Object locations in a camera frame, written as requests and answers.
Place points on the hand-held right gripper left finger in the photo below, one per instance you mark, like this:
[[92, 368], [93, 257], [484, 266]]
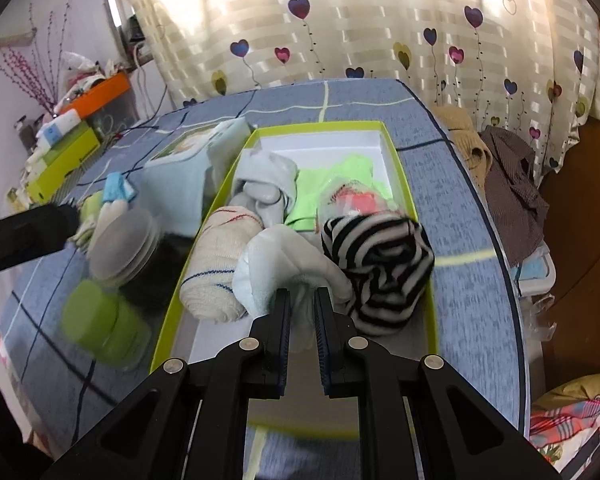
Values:
[[281, 340]]

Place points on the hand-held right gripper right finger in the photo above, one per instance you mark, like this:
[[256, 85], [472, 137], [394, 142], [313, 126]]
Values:
[[324, 340]]

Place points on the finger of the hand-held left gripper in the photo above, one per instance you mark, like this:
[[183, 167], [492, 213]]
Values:
[[20, 237]]

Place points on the mint white sock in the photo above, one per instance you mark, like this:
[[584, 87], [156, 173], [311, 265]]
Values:
[[280, 260]]

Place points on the black white striped sock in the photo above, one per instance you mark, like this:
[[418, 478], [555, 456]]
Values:
[[380, 270]]

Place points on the beige sock roll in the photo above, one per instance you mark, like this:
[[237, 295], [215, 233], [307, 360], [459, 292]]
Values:
[[215, 260]]

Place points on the orange item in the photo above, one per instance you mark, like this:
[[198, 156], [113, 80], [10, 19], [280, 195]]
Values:
[[360, 202]]

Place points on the neon green sock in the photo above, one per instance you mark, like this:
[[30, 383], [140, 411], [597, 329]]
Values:
[[315, 185]]

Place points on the grey sock roll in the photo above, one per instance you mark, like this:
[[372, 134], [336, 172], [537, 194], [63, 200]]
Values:
[[265, 180]]

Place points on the green cardboard box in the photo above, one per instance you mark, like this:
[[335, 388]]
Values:
[[330, 140]]

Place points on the green rolled towel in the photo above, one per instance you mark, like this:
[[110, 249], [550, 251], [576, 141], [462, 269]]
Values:
[[91, 205]]

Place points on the green yellow carton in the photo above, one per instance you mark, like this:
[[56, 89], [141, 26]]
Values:
[[65, 160]]

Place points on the white rolled towel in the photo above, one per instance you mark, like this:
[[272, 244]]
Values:
[[112, 211]]

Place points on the green plastic jar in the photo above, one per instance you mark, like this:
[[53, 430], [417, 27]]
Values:
[[100, 320]]

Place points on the white blue carton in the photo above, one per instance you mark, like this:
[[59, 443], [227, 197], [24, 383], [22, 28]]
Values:
[[57, 127]]

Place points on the pink decorative branches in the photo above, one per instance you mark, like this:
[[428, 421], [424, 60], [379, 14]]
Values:
[[30, 75]]

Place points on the blue plaid bed blanket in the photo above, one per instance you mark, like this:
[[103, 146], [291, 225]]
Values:
[[470, 260]]

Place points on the orange lidded storage bin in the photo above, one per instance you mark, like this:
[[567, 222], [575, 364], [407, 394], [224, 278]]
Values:
[[100, 90]]

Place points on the wet wipes pack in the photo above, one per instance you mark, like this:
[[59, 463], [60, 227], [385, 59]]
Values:
[[180, 180]]

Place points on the white plastic bag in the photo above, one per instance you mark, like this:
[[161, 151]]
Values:
[[80, 67]]

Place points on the white plastic basket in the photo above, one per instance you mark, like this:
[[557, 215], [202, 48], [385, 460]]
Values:
[[535, 272]]

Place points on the black electronic device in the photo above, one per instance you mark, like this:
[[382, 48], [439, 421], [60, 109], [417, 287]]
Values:
[[136, 30]]

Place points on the brown garment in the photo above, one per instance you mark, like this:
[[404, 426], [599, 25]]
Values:
[[510, 185]]

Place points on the beige garment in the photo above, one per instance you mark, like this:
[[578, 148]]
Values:
[[460, 130]]

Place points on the colourful plaid quilt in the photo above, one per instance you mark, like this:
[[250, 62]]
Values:
[[570, 410]]

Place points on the wooden wardrobe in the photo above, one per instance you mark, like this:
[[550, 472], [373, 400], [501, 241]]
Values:
[[590, 210]]

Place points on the heart print curtain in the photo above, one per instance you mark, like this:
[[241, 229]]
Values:
[[380, 10]]

